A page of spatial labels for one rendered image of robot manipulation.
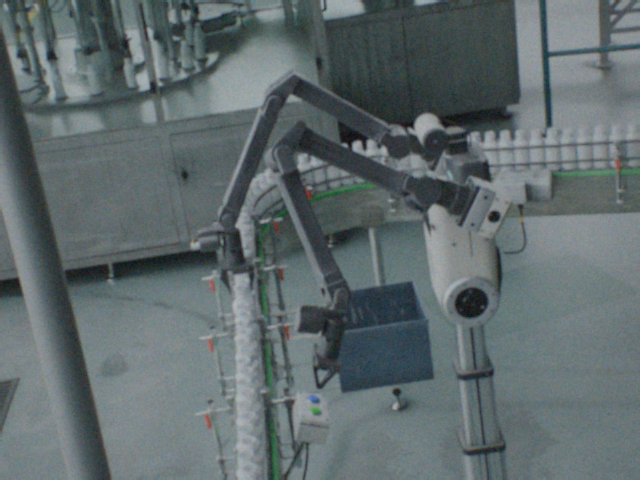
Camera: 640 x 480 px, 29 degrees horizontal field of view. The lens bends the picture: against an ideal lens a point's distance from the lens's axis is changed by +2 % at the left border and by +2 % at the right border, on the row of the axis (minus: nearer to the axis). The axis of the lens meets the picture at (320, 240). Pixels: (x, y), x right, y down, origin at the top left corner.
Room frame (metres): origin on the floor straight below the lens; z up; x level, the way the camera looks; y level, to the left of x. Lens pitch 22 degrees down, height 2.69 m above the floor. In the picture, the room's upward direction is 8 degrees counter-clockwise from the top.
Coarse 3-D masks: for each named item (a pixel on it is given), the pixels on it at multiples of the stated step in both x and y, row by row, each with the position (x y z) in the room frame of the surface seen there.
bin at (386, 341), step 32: (384, 288) 3.77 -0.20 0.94; (416, 288) 3.70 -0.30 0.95; (352, 320) 3.76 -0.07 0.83; (384, 320) 3.76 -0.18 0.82; (416, 320) 3.46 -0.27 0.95; (352, 352) 3.46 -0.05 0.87; (384, 352) 3.46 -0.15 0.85; (416, 352) 3.46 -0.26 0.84; (352, 384) 3.46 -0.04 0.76; (384, 384) 3.46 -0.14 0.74
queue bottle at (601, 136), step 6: (600, 126) 4.47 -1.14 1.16; (600, 132) 4.44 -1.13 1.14; (594, 138) 4.45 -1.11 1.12; (600, 138) 4.43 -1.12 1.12; (606, 138) 4.44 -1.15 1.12; (594, 150) 4.45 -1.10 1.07; (600, 150) 4.43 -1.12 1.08; (606, 150) 4.43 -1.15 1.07; (594, 156) 4.45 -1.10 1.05; (600, 156) 4.43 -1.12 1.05; (606, 156) 4.43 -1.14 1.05; (594, 162) 4.45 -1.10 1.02; (600, 162) 4.43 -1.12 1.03; (606, 162) 4.43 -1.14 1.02; (600, 168) 4.44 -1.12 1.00
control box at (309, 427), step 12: (300, 396) 2.79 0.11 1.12; (324, 396) 2.81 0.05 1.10; (300, 408) 2.72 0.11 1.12; (324, 408) 2.74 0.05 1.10; (300, 420) 2.68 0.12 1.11; (312, 420) 2.68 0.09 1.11; (324, 420) 2.68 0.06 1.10; (300, 432) 2.68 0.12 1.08; (312, 432) 2.68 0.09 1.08; (324, 432) 2.68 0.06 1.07; (324, 444) 2.68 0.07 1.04; (300, 456) 2.74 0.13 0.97; (288, 468) 2.74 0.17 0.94
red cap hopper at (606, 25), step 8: (600, 0) 9.27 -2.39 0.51; (608, 0) 9.84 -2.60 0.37; (616, 0) 9.87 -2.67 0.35; (632, 0) 9.21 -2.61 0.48; (600, 8) 9.27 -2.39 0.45; (608, 8) 9.84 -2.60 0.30; (624, 8) 9.23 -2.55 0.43; (632, 8) 9.80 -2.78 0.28; (600, 16) 9.27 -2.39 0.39; (608, 16) 9.75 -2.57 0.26; (616, 16) 9.24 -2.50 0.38; (600, 24) 9.27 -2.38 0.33; (608, 24) 9.26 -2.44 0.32; (616, 24) 9.25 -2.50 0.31; (600, 32) 9.28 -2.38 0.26; (608, 32) 9.27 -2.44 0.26; (616, 32) 9.25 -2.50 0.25; (624, 32) 9.23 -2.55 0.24; (632, 32) 9.22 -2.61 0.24; (600, 40) 9.28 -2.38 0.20; (608, 40) 9.84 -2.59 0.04; (600, 56) 9.28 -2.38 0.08; (608, 56) 9.28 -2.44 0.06; (600, 64) 9.28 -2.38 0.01; (608, 64) 9.25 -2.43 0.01
